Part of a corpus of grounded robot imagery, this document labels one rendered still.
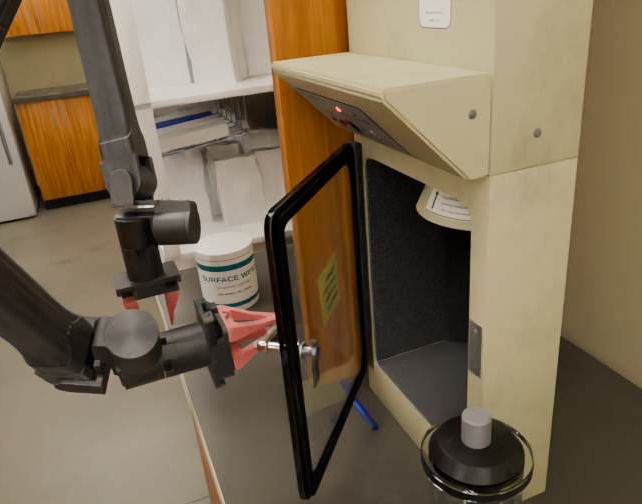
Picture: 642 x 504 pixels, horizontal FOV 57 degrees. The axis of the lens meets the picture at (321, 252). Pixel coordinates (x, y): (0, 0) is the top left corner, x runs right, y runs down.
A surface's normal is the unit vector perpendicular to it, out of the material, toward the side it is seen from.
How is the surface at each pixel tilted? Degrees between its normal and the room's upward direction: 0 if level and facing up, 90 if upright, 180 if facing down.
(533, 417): 90
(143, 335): 40
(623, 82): 90
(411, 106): 90
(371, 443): 0
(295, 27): 90
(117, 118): 65
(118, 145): 70
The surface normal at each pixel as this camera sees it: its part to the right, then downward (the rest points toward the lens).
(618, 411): -0.08, -0.91
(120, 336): 0.17, -0.47
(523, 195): 0.37, 0.35
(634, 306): -0.92, 0.22
